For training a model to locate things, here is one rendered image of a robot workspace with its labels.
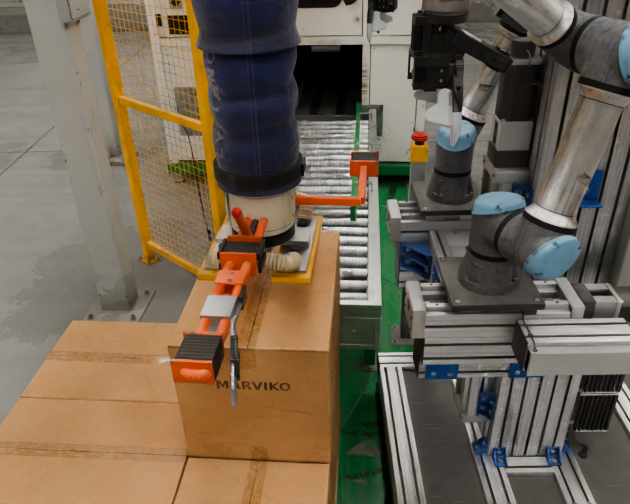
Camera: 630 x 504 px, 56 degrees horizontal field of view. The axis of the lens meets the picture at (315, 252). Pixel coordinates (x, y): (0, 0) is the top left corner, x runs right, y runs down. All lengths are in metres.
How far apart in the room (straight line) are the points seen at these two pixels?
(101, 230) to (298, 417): 1.77
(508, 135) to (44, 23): 1.94
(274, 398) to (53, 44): 1.83
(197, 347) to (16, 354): 2.26
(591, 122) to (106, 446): 1.50
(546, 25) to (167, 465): 1.43
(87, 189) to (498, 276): 2.07
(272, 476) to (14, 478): 0.70
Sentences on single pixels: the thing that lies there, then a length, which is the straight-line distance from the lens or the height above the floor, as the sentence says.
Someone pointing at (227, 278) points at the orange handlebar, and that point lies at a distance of 1.28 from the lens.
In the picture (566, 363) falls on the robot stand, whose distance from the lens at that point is 1.56.
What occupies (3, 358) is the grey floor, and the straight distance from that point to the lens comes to 3.30.
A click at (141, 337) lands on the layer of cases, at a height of 0.54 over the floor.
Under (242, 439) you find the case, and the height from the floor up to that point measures 0.62.
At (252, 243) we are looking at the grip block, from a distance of 1.39.
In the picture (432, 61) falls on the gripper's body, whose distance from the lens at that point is 1.02.
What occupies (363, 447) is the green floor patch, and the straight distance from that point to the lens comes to 2.50.
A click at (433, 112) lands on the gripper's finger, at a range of 1.02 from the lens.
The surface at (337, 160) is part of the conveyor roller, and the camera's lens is 3.54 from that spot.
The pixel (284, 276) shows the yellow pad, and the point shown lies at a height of 1.07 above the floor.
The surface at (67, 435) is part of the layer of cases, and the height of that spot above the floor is 0.54.
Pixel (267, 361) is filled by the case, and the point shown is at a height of 0.90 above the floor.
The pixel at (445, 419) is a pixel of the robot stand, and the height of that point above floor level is 0.21.
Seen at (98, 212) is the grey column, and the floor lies 0.60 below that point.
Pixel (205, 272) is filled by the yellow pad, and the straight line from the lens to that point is 1.54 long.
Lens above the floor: 1.89
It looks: 31 degrees down
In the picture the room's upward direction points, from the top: 2 degrees counter-clockwise
